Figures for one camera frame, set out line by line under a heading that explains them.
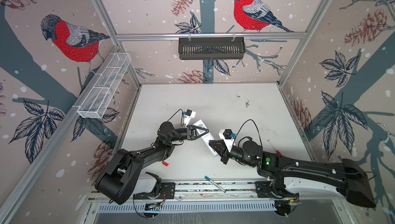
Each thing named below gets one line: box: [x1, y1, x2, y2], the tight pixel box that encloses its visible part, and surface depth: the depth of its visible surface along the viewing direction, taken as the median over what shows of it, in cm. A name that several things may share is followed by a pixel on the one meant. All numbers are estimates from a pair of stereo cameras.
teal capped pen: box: [204, 175, 227, 194], surface depth 77 cm
